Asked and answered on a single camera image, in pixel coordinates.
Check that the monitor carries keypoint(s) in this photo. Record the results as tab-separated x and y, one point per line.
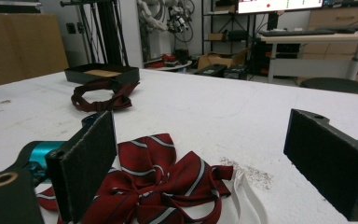
279	6

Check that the open cardboard box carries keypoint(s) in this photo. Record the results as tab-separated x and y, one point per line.
211	59

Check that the black keyboard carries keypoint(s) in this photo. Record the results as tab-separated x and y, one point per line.
295	32

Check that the black round stool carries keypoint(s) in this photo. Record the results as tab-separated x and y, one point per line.
335	85

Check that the black metal shelf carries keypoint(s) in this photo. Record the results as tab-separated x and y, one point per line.
203	28

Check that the red striped bow tie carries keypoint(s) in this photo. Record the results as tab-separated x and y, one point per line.
155	186

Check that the black tray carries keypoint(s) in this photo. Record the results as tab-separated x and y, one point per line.
127	74

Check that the black metal stand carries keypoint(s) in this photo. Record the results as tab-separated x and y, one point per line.
108	31

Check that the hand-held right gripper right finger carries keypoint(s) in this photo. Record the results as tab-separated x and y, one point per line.
329	158

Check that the round white table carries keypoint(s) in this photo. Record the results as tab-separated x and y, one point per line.
174	66

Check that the black computer tower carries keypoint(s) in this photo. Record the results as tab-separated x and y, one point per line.
211	71
236	73

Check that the white robot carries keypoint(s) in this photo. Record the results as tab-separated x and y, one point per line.
155	21

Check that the white foam mat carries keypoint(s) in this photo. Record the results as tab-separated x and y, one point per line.
214	102

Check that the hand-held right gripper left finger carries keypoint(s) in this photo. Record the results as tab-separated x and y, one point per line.
84	161

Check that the large brown cardboard box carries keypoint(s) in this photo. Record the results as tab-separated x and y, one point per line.
18	46

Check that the dark red bow tie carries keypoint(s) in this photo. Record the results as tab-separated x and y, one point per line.
118	101

